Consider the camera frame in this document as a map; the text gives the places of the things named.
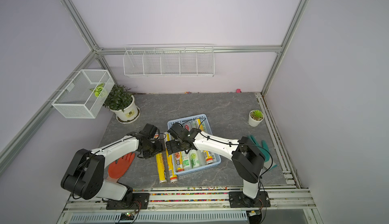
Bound white green plastic wrap roll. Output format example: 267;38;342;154
189;150;201;168
181;151;192;171

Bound yellow plastic wrap roll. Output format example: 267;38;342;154
197;118;214;165
156;152;167;184
164;132;178;184
174;152;184;172

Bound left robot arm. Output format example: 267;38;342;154
60;124;163;202

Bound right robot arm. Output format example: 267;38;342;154
166;123;265;200

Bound light blue plastic basket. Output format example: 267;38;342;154
168;114;221;176

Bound red rubber glove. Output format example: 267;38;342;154
107;153;135;183

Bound large potted green plant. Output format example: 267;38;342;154
103;84;140;123

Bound green circuit board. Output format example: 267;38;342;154
119;212;136;222

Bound small potted succulent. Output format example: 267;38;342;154
248;110;264;127

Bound teal rubber glove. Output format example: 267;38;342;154
248;135;277;170

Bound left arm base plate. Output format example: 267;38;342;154
106;192;150;210

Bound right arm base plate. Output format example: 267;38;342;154
229;191;271;209

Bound white wire side basket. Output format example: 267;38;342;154
52;69;114;119

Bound white wire wall shelf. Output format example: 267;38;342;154
123;44;215;77

